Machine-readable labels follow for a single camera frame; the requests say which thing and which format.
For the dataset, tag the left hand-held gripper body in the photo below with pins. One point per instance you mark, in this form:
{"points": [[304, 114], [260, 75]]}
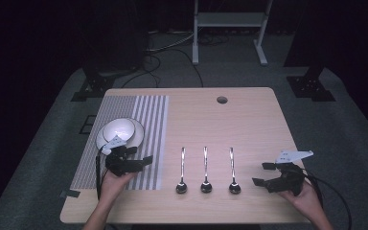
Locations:
{"points": [[121, 164]]}

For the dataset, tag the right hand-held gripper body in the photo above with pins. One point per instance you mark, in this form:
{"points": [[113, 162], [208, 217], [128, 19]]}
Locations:
{"points": [[287, 182]]}

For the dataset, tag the person's left hand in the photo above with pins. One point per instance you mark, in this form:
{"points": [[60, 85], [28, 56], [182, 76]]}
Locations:
{"points": [[111, 187]]}

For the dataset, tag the person's right hand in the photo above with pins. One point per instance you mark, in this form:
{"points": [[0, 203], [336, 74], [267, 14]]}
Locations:
{"points": [[306, 201]]}

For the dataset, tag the white bowl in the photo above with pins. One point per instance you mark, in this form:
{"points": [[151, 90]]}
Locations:
{"points": [[118, 129]]}

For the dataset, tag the grey striped placemat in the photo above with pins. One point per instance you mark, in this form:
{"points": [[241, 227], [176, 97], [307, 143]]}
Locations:
{"points": [[153, 134]]}

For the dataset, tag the metal spoon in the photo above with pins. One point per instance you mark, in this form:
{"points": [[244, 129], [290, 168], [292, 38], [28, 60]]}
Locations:
{"points": [[233, 172], [205, 172], [182, 172]]}

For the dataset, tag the dark tape piece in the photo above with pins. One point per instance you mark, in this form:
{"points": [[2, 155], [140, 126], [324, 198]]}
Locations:
{"points": [[70, 193]]}

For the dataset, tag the black stand base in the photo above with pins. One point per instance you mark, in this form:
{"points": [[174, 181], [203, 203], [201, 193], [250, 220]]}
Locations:
{"points": [[310, 86], [92, 87]]}

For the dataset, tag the white metal stand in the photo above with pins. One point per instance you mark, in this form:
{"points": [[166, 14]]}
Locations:
{"points": [[230, 19]]}

